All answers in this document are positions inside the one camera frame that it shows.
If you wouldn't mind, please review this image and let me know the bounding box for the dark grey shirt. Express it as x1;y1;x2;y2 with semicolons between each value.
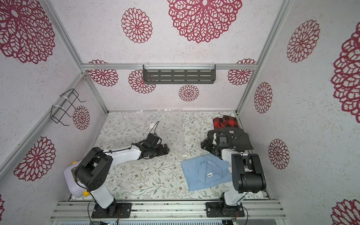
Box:
208;127;254;152

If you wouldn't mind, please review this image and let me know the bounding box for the light blue shirt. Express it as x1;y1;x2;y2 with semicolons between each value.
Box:
181;154;232;192

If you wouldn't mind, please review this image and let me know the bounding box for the clear plastic vacuum bag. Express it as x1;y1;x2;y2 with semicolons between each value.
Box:
94;109;188;161

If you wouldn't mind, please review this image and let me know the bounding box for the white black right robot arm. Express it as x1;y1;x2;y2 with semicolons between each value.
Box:
201;128;266;218

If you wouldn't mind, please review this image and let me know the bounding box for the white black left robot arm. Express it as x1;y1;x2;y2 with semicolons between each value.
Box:
67;133;170;210

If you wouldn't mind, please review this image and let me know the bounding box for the red black plaid shirt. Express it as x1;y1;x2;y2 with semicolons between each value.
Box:
213;115;239;129

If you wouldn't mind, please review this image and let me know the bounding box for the lilac toy toaster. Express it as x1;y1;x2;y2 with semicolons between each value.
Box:
64;161;86;198

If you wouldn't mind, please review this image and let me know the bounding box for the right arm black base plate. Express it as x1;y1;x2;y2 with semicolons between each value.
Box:
205;202;245;218

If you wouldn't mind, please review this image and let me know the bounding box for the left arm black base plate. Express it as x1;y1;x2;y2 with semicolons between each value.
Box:
91;202;132;219

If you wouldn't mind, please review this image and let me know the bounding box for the dark grey wall shelf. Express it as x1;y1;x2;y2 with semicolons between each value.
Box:
142;64;216;84

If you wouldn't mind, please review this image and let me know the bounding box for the black wire wall rack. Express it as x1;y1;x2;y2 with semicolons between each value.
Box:
50;88;86;127

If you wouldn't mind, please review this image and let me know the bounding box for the aluminium mounting rail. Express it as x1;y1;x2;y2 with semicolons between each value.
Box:
49;200;287;224

